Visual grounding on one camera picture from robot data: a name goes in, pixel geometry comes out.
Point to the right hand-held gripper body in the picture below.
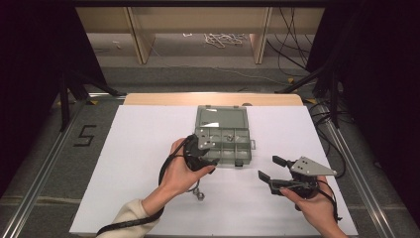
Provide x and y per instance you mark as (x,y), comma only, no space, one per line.
(307,168)

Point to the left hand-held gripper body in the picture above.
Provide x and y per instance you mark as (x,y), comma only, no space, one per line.
(193,158)

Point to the metal nut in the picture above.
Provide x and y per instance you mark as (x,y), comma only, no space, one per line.
(199,196)

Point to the translucent grey compartment box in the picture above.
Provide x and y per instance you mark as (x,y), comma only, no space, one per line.
(231,145)

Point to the small metal hardware pieces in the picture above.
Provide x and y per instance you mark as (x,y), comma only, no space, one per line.
(230,137)

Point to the person's left hand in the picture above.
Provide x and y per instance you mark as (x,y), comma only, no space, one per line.
(178,178)

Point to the person's right hand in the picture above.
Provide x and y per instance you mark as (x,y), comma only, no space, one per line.
(317,208)

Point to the white table cover sheet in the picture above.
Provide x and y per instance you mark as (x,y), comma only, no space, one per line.
(138,172)

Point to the black metal stand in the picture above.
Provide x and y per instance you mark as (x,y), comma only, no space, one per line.
(334,99)
(64,105)

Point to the black curtain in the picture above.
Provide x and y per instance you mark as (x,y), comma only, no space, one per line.
(379,82)
(29,66)

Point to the aluminium floor rail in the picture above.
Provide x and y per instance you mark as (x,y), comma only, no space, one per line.
(33,195)
(363,185)

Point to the wooden furniture frame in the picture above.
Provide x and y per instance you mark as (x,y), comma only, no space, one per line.
(198,20)

